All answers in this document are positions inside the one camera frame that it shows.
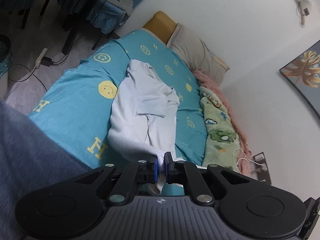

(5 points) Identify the white power strip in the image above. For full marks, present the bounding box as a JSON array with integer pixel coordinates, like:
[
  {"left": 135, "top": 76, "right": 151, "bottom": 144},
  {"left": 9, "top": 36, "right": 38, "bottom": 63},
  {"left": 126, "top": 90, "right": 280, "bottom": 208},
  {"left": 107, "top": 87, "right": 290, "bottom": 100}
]
[{"left": 34, "top": 48, "right": 48, "bottom": 69}]

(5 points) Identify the pink fluffy blanket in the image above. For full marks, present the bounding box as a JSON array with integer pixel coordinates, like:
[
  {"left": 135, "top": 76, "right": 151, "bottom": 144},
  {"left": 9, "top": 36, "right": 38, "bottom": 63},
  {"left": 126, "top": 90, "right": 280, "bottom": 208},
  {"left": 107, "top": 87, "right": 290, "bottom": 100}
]
[{"left": 193, "top": 70, "right": 252, "bottom": 176}]

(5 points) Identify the grey pillow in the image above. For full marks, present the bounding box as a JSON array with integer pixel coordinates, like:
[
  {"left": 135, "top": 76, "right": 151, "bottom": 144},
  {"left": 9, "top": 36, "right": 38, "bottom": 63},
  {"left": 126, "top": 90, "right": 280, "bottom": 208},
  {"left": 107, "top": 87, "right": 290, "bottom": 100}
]
[{"left": 167, "top": 23, "right": 229, "bottom": 86}]

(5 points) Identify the black desk leg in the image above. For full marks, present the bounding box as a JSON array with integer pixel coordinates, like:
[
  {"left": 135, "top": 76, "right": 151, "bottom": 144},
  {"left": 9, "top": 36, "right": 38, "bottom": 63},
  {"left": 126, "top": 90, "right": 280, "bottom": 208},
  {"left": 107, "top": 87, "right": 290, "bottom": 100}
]
[{"left": 62, "top": 0, "right": 98, "bottom": 55}]

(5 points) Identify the white polo shirt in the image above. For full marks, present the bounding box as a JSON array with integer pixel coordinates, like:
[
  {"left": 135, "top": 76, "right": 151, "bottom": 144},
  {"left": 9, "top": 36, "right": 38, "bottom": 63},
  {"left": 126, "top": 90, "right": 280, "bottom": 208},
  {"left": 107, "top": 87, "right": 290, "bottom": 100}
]
[{"left": 107, "top": 60, "right": 180, "bottom": 194}]

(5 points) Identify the white charging cable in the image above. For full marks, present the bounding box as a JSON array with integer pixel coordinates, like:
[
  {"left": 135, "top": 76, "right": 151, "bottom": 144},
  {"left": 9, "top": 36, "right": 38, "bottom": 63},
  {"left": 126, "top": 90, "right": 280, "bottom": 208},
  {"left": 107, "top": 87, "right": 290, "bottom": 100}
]
[{"left": 232, "top": 147, "right": 266, "bottom": 170}]

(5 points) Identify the leaf painting in black frame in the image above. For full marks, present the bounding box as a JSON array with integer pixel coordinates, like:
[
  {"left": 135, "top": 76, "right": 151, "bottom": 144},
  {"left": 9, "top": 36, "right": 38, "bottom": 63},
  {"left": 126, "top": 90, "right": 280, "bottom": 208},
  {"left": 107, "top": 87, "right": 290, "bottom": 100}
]
[{"left": 279, "top": 41, "right": 320, "bottom": 118}]

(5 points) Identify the mustard yellow headboard cushion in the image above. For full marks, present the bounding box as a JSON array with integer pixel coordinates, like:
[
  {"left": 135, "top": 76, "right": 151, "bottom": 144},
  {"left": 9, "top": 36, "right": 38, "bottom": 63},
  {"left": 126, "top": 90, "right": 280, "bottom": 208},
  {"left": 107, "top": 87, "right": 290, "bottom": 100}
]
[{"left": 143, "top": 11, "right": 177, "bottom": 44}]

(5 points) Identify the teal smiley bed sheet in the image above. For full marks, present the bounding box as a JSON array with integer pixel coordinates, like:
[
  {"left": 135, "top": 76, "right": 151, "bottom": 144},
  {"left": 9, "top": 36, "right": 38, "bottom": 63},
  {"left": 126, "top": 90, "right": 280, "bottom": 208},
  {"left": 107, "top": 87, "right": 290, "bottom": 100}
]
[{"left": 29, "top": 30, "right": 207, "bottom": 168}]

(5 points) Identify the dark wall outlet panel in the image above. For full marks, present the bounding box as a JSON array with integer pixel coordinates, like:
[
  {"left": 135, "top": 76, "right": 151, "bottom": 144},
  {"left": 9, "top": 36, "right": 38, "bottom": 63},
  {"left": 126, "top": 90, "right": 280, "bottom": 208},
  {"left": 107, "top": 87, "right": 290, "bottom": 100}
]
[{"left": 253, "top": 152, "right": 272, "bottom": 185}]

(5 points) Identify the green cartoon fleece blanket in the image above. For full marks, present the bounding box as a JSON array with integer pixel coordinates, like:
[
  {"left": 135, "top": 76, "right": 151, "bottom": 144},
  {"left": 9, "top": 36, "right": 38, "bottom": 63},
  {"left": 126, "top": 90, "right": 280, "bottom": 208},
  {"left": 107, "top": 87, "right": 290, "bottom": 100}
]
[{"left": 200, "top": 86, "right": 240, "bottom": 172}]

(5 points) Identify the black charger plug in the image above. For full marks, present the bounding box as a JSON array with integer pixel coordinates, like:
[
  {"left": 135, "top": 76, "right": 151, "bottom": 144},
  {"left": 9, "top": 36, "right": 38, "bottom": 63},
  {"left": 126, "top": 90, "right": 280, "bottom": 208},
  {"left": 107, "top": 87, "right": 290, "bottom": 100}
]
[{"left": 41, "top": 56, "right": 54, "bottom": 67}]

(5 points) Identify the blue covered chair right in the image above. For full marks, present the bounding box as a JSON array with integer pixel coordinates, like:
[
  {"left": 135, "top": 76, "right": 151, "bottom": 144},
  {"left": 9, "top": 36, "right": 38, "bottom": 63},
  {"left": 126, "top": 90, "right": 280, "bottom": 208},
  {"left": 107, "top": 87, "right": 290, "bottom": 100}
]
[{"left": 87, "top": 0, "right": 142, "bottom": 34}]

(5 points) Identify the person's blue jeans leg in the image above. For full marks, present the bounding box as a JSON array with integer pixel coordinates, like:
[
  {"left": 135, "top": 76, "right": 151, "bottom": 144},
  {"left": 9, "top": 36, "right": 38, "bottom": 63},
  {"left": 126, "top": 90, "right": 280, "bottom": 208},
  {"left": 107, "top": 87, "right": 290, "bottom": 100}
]
[{"left": 1, "top": 102, "right": 90, "bottom": 239}]

